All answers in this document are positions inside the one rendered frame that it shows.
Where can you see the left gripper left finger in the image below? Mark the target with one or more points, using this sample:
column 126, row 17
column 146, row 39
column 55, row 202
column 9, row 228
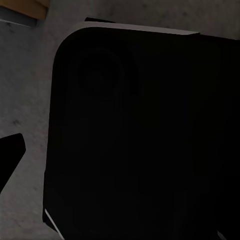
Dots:
column 12, row 149

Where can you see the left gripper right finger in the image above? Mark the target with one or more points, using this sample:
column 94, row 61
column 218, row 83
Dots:
column 232, row 149

